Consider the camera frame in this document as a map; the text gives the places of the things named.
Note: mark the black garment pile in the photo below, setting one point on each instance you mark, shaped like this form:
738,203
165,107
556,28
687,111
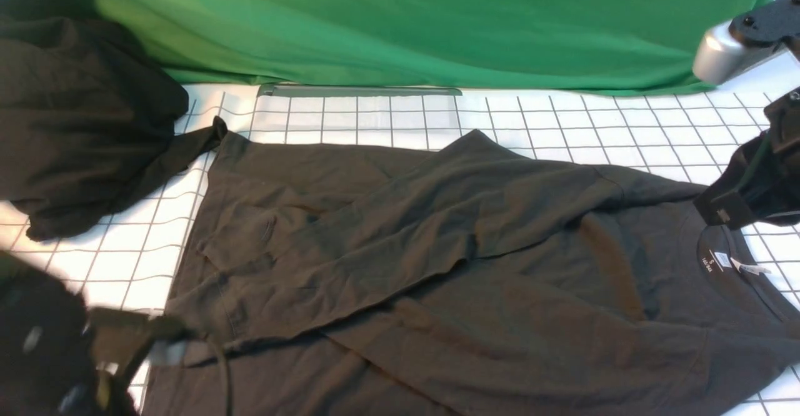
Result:
87,118

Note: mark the gray long-sleeved shirt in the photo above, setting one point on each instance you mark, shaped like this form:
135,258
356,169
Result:
362,280

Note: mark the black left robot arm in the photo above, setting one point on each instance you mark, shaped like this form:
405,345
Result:
60,356

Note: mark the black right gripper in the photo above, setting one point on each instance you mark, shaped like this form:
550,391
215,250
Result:
761,181

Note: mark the gray metal strip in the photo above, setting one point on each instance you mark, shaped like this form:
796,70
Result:
301,91

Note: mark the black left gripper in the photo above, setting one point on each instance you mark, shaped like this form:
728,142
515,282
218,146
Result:
122,341

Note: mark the green backdrop cloth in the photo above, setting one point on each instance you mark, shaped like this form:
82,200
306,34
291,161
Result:
611,47

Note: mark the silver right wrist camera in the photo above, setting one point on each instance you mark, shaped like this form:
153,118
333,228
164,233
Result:
747,41

